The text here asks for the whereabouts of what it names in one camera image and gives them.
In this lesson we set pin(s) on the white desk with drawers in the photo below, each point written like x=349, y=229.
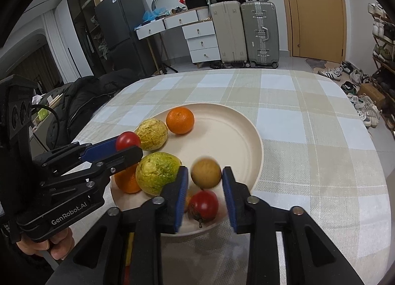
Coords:
x=200, y=41

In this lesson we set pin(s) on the wrinkled yellow passion fruit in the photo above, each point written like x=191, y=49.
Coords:
x=152, y=133

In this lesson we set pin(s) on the dark wardrobe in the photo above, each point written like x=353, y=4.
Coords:
x=83, y=19

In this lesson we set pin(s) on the person's left hand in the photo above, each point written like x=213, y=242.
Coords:
x=58, y=244

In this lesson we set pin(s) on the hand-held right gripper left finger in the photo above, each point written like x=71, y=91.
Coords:
x=182, y=201

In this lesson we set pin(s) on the silver suitcase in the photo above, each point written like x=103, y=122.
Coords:
x=259, y=31

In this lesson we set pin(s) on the dark grey refrigerator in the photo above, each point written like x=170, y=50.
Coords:
x=123, y=25

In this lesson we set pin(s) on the round cream plate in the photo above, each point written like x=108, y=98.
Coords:
x=228, y=143

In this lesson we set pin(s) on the beige suitcase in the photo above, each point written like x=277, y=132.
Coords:
x=228, y=31

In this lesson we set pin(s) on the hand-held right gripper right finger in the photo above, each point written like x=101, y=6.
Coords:
x=230, y=198

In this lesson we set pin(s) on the small brown longan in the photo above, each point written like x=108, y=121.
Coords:
x=206, y=173

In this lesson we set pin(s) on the person's left forearm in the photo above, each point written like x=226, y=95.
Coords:
x=24, y=269

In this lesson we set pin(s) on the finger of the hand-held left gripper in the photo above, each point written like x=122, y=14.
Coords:
x=98, y=149
x=123, y=156

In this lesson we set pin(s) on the patterned doormat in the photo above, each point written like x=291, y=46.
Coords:
x=317, y=64

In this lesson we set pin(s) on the black jacket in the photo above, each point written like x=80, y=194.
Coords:
x=83, y=99

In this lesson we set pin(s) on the shoe rack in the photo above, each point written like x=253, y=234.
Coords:
x=385, y=56

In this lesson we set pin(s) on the pile of sneakers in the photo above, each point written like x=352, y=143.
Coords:
x=358, y=99

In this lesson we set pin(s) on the large yellow-green passion fruit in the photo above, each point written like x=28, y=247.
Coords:
x=156, y=173

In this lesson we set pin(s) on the green mug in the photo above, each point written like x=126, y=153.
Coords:
x=43, y=114

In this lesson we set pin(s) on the wooden door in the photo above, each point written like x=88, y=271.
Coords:
x=314, y=13

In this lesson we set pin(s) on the beige checked tablecloth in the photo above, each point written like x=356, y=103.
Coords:
x=308, y=164

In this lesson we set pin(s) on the blue plastic bag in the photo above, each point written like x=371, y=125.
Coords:
x=152, y=14

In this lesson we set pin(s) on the red tomato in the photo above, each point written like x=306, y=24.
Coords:
x=128, y=139
x=205, y=206

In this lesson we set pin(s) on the orange mandarin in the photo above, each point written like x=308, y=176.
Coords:
x=180, y=119
x=128, y=182

